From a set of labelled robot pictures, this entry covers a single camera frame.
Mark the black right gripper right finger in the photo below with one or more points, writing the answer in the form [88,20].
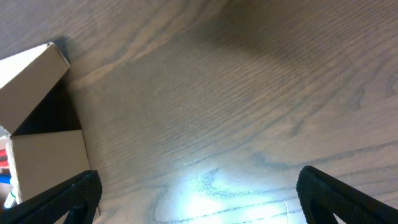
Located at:
[324,199]

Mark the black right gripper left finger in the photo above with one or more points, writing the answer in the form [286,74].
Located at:
[76,198]

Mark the black cap whiteboard marker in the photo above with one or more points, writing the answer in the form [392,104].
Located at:
[10,200]

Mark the blue cap whiteboard marker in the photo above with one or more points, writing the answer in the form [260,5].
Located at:
[5,179]

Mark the brown cardboard box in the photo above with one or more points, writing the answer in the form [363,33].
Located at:
[40,129]

